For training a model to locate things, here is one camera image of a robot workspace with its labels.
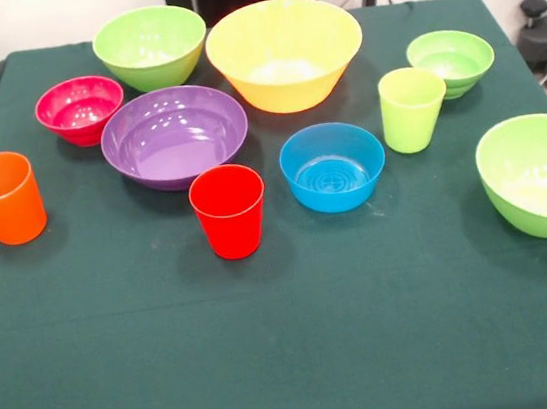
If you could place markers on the pink bowl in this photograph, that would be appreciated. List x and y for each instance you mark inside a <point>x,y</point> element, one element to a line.
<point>82,131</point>

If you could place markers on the large light green bowl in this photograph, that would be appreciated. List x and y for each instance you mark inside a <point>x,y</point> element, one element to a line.
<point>146,40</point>
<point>531,211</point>

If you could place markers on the red cup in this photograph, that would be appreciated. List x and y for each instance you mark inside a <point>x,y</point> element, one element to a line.
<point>231,230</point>

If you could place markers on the purple bowl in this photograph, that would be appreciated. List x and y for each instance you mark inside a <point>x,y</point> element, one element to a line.
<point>169,137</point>

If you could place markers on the small green bowl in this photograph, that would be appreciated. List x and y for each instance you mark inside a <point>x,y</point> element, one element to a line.
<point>456,59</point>

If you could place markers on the yellow-green cup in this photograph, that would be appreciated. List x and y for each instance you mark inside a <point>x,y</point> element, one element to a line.
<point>409,126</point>

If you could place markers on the small black armrest pad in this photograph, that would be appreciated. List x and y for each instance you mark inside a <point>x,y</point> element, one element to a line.
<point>0,67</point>

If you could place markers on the blue bowl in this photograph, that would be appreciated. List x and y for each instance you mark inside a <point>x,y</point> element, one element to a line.
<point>338,196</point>

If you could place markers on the dark green tablecloth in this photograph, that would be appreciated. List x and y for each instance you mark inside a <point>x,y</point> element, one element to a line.
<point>291,338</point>

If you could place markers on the large yellow bowl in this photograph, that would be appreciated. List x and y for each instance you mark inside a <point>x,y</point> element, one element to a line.
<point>289,91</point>

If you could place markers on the orange cup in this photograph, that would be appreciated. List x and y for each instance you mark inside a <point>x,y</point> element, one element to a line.
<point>7,214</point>

